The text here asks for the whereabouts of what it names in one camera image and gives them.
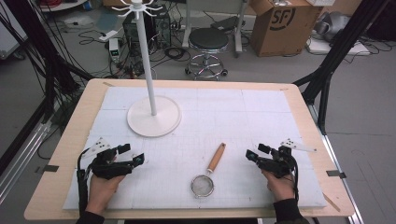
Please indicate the black round stool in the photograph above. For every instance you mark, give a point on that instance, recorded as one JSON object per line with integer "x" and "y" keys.
{"x": 208, "y": 39}

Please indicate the person's right hand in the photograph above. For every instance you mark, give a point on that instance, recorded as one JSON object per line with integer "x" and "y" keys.
{"x": 280, "y": 186}

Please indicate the black metal stand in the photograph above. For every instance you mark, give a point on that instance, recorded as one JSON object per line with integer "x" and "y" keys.
{"x": 330, "y": 62}
{"x": 51, "y": 71}

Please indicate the grey bag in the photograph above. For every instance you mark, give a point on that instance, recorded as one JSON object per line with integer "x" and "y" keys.
{"x": 333, "y": 25}

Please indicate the aluminium rail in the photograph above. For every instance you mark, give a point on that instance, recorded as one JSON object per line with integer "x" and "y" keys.
{"x": 339, "y": 174}
{"x": 21, "y": 161}

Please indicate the white flat board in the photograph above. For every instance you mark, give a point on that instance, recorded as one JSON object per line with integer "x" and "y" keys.
{"x": 339, "y": 48}

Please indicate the black tape piece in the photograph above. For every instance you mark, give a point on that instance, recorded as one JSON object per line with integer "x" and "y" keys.
{"x": 49, "y": 168}
{"x": 335, "y": 174}

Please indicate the white grid mat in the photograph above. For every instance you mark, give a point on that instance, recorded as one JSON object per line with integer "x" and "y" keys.
{"x": 199, "y": 130}

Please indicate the small white display device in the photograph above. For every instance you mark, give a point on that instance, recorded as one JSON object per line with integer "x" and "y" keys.
{"x": 114, "y": 49}

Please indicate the white hook stand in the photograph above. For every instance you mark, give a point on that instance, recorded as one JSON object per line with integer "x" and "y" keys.
{"x": 146, "y": 49}

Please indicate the white power strip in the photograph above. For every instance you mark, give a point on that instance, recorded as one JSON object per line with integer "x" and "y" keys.
{"x": 108, "y": 35}

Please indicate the brown cardboard box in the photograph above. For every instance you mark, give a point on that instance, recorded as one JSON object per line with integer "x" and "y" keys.
{"x": 280, "y": 34}

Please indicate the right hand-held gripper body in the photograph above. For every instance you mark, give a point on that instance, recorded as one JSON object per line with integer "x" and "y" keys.
{"x": 275, "y": 165}

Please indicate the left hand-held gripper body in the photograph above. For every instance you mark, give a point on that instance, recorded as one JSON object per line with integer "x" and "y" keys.
{"x": 109, "y": 168}

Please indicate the white metal frame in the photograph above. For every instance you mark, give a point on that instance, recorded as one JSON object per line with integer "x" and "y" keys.
{"x": 238, "y": 31}

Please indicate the black computer tower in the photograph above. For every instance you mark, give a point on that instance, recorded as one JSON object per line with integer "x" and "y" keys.
{"x": 162, "y": 31}

